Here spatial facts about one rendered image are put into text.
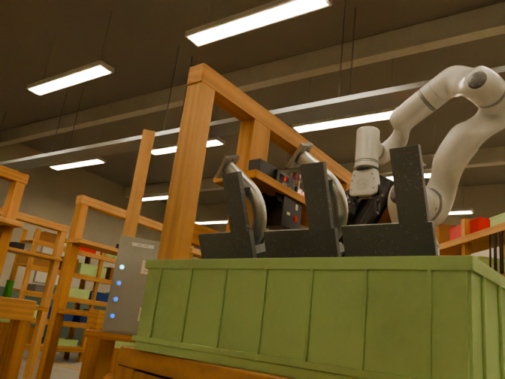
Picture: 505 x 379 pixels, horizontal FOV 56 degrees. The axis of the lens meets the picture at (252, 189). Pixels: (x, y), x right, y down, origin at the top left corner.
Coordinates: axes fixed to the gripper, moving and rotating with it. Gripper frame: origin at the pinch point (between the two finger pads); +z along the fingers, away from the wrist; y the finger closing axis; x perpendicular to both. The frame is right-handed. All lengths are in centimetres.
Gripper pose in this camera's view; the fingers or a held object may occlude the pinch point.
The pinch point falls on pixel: (364, 211)
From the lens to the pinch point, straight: 171.6
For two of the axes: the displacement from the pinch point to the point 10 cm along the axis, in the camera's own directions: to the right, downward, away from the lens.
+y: 8.0, -0.9, -6.0
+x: 5.9, 3.0, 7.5
